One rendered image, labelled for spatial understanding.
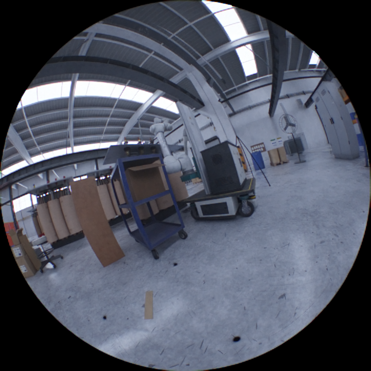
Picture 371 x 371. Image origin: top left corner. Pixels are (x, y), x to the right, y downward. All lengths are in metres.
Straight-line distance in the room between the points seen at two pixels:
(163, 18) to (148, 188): 9.68
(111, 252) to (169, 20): 10.43
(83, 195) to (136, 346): 1.20
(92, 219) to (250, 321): 1.34
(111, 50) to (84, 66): 5.46
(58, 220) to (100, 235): 2.22
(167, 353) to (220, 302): 0.36
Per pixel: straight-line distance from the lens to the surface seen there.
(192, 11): 10.29
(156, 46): 8.22
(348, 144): 3.84
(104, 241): 1.27
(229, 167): 1.14
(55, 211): 3.34
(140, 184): 0.93
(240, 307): 0.62
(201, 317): 0.63
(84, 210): 1.22
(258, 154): 5.67
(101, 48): 9.88
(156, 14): 9.59
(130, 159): 0.94
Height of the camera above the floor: 0.59
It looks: 3 degrees down
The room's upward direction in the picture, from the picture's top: 18 degrees counter-clockwise
